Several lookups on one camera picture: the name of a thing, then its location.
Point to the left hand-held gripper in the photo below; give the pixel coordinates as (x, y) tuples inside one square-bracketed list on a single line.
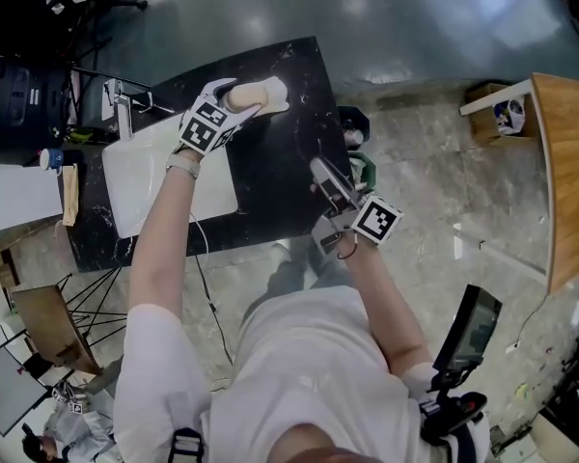
[(205, 128)]

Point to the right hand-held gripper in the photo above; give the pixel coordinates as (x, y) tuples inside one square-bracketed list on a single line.
[(377, 220)]

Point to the beige cylindrical object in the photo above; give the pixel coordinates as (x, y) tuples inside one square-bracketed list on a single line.
[(246, 97)]

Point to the white plastic piece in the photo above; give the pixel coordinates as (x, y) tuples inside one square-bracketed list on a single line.
[(277, 92)]

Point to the person's left forearm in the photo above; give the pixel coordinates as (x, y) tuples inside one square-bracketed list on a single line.
[(157, 249)]

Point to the person's right forearm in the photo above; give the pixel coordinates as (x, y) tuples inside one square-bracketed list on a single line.
[(391, 307)]

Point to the green waste bin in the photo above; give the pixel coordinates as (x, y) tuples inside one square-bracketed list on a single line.
[(364, 171)]

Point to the black marble vanity counter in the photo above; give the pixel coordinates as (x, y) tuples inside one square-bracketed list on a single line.
[(280, 171)]

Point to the black waste bin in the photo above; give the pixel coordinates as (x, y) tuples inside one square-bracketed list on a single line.
[(354, 126)]

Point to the beige wristwatch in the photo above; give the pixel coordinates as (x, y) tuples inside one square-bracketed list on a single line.
[(183, 164)]

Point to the black wrist band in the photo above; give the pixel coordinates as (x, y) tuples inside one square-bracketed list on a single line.
[(347, 254)]

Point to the person's white shoe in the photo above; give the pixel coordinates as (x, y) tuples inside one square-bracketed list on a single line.
[(281, 250)]

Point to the person's grey trousers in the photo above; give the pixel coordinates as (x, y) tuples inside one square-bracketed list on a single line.
[(294, 278)]

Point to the chrome faucet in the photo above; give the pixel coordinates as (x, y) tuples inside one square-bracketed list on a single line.
[(123, 114)]

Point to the white sink basin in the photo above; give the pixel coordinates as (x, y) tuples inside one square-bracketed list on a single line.
[(135, 181)]

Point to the black tripod stand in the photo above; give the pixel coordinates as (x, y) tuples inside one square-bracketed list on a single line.
[(96, 51)]

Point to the yellow-green object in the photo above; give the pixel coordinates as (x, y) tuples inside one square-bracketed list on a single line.
[(80, 135)]

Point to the cardboard box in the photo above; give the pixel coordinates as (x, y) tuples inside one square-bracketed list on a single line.
[(482, 123)]

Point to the white and blue cloth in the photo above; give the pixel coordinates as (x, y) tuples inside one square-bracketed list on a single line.
[(509, 116)]

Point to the person's white shirt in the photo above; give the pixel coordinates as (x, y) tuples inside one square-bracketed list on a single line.
[(309, 364)]

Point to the blue and white mug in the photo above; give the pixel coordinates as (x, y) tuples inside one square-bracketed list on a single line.
[(50, 158)]

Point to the small black monitor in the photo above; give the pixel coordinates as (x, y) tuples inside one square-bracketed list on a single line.
[(470, 331)]

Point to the white panel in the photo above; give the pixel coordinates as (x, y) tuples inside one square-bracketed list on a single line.
[(14, 196)]

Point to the wooden desk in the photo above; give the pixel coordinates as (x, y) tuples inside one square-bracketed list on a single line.
[(574, 171)]

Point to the wooden side table black legs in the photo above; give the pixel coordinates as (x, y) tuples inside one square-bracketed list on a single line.
[(43, 321)]

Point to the grey board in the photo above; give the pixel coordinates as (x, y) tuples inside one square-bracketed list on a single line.
[(7, 393)]

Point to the black hip mount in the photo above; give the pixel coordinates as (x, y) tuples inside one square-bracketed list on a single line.
[(451, 410)]

